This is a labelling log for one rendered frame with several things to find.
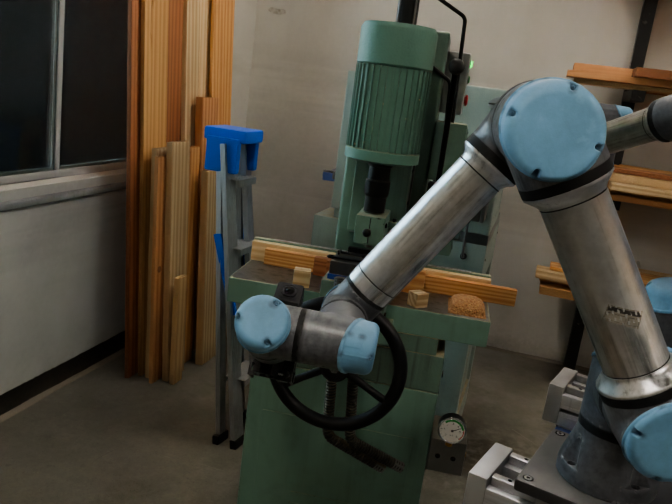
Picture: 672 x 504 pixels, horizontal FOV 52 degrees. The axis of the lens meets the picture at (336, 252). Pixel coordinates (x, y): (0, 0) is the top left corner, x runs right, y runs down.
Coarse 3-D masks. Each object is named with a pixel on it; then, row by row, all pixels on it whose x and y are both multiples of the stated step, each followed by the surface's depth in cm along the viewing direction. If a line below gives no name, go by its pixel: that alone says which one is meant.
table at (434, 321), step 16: (240, 272) 165; (256, 272) 166; (272, 272) 168; (288, 272) 170; (240, 288) 160; (256, 288) 160; (272, 288) 159; (304, 288) 159; (400, 304) 156; (432, 304) 160; (400, 320) 156; (416, 320) 155; (432, 320) 154; (448, 320) 154; (464, 320) 153; (480, 320) 153; (432, 336) 155; (448, 336) 154; (464, 336) 154; (480, 336) 153
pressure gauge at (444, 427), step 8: (448, 416) 153; (456, 416) 153; (440, 424) 152; (448, 424) 152; (456, 424) 152; (464, 424) 152; (440, 432) 153; (448, 432) 153; (456, 432) 152; (464, 432) 152; (448, 440) 153; (456, 440) 153
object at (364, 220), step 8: (360, 216) 164; (368, 216) 164; (376, 216) 164; (384, 216) 166; (360, 224) 164; (368, 224) 164; (376, 224) 164; (384, 224) 163; (360, 232) 165; (376, 232) 164; (384, 232) 166; (360, 240) 165; (368, 240) 165; (376, 240) 164
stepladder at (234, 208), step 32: (224, 128) 240; (224, 160) 239; (256, 160) 255; (224, 192) 241; (224, 224) 243; (224, 256) 245; (224, 288) 249; (224, 320) 254; (224, 352) 256; (224, 384) 259; (224, 416) 262
